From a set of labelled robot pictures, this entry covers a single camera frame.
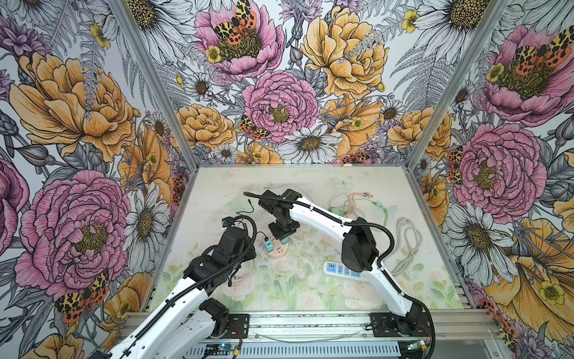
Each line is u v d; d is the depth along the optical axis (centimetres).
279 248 89
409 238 95
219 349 71
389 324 74
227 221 69
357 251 57
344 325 76
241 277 83
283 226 76
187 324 59
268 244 85
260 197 74
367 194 111
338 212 100
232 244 59
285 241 89
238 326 73
